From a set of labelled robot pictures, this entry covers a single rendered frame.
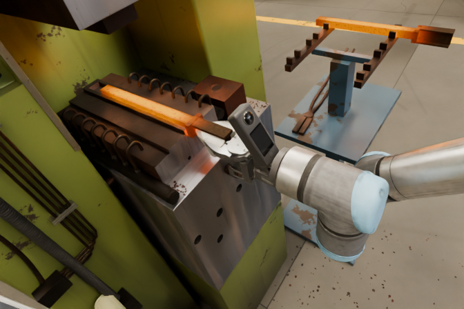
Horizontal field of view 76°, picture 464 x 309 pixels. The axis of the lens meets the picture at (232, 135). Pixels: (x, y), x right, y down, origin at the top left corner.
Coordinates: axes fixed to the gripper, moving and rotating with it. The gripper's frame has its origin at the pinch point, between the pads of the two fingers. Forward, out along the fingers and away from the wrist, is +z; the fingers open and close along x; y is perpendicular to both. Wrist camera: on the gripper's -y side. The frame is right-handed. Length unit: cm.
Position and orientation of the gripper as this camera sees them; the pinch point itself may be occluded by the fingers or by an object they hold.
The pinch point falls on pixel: (201, 127)
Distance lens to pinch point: 63.9
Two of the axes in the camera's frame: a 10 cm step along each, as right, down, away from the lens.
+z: -7.9, -3.1, 5.2
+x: 5.9, -6.3, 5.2
